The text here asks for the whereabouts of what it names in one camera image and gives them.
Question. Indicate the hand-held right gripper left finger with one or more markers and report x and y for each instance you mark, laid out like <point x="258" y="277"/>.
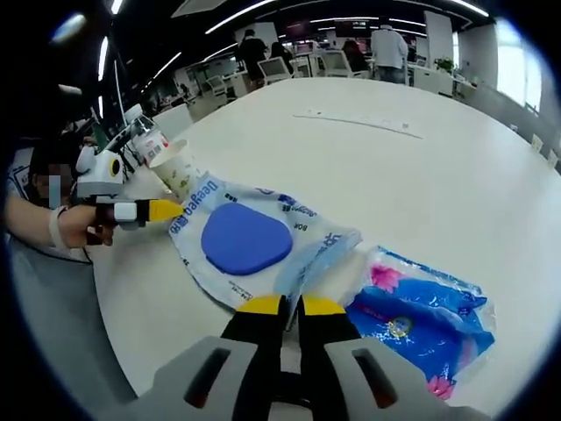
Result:
<point x="210" y="377"/>

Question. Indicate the white low cabinet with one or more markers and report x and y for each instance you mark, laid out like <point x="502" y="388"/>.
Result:
<point x="442" y="83"/>

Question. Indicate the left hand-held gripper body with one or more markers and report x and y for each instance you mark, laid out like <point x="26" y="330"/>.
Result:
<point x="98" y="175"/>

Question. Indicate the narrow window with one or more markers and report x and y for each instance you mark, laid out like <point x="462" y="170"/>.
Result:
<point x="517" y="61"/>

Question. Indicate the clear plastic water bottle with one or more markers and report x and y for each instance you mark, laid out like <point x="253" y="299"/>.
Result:
<point x="146" y="131"/>

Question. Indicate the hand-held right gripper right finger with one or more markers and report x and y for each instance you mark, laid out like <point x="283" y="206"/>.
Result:
<point x="364" y="381"/>

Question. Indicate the blue tissue packet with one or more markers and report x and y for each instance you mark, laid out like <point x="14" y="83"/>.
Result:
<point x="416" y="316"/>

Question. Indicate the white paper cup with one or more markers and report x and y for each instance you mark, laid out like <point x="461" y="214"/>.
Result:
<point x="175" y="175"/>

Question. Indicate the white wristband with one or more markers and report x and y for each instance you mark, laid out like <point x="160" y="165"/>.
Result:
<point x="56" y="228"/>

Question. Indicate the white table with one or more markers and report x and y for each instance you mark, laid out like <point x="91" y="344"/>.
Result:
<point x="394" y="184"/>

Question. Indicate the green potted plant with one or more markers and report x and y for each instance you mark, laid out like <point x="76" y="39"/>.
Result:
<point x="445" y="66"/>

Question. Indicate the white wet wipes pack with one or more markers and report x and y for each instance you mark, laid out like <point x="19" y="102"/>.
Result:
<point x="245" y="237"/>

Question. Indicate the person's left hand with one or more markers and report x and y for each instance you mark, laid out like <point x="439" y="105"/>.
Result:
<point x="79" y="226"/>

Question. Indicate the long ceiling light strip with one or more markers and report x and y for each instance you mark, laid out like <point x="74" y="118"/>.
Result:
<point x="241" y="17"/>

